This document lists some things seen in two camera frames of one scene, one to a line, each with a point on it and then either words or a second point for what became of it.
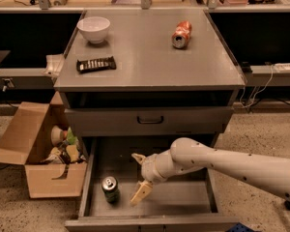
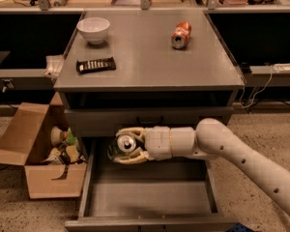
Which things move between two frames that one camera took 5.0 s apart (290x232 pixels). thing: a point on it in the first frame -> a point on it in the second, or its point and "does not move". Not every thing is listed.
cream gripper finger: (143, 189) -> (138, 158)
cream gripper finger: (138, 158) -> (137, 131)
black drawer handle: (149, 123) does not move
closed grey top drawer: (149, 122) does not move
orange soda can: (182, 34) does not move
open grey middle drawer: (187, 202) does not move
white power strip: (278, 67) does not move
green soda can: (110, 188) -> (122, 145)
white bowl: (94, 28) does not move
